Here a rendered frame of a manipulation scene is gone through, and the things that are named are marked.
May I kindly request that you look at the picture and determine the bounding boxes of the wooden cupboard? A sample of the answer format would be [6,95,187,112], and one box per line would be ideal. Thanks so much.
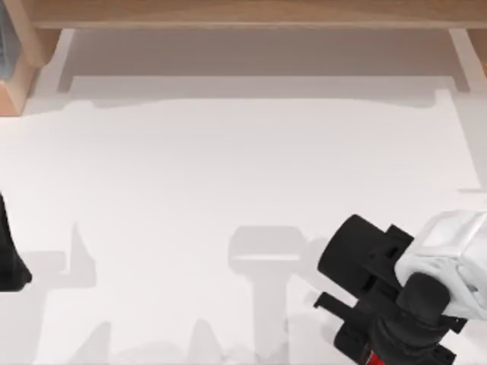
[6,0,487,77]

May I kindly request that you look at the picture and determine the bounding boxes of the pale grey rounded box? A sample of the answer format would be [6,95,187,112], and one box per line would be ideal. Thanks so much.
[393,210,487,319]

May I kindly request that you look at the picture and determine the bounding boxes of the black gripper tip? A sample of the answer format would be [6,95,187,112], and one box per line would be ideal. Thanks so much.
[0,192,33,294]

